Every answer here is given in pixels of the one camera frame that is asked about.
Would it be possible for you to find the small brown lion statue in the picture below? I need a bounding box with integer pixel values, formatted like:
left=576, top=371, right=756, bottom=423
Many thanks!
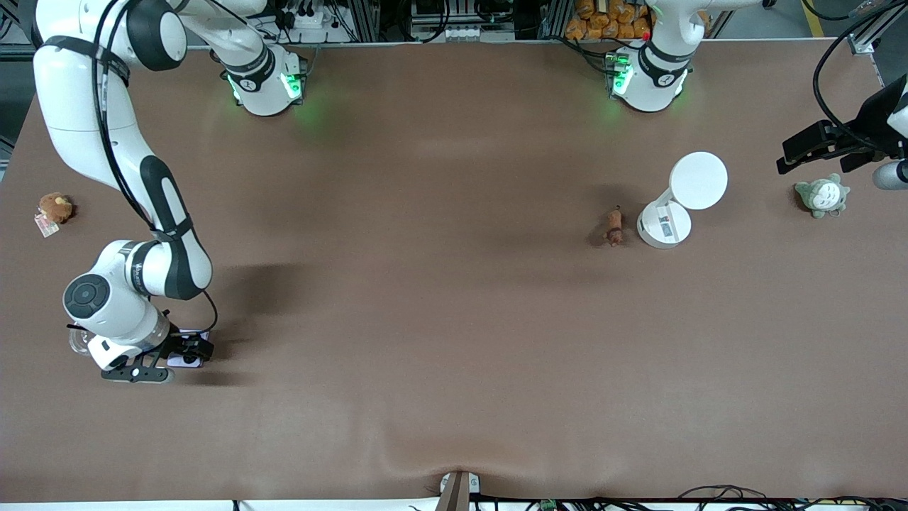
left=603, top=205, right=627, bottom=248

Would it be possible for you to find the grey totoro plush toy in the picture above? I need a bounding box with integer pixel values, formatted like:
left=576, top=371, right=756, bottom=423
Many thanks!
left=794, top=173, right=851, bottom=219

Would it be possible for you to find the clear glass cup with straw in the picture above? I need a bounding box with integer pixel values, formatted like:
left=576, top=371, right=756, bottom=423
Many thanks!
left=68, top=323, right=97, bottom=357

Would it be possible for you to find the white round desk lamp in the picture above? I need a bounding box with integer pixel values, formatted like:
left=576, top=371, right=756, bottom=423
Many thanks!
left=636, top=151, right=729, bottom=250

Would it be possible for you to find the brown plush toy with tag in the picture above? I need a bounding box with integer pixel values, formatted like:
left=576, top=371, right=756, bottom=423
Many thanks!
left=34, top=192, right=74, bottom=238

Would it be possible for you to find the pile of orange plush toys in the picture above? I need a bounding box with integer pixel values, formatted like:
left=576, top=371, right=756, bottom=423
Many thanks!
left=564, top=0, right=653, bottom=41

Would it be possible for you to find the white power strip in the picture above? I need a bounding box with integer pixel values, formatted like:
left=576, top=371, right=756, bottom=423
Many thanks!
left=284, top=6, right=328, bottom=31

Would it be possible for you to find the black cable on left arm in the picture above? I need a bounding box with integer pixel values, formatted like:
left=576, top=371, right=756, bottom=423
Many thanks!
left=812, top=0, right=908, bottom=146

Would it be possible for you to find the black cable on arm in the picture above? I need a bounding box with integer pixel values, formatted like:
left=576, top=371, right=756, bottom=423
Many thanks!
left=812, top=0, right=908, bottom=146
left=91, top=0, right=219, bottom=336

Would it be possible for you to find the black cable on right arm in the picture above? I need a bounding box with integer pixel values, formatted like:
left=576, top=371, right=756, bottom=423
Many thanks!
left=91, top=0, right=219, bottom=336

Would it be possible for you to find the aluminium camera post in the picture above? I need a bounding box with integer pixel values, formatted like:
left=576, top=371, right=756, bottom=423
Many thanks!
left=434, top=470, right=482, bottom=511

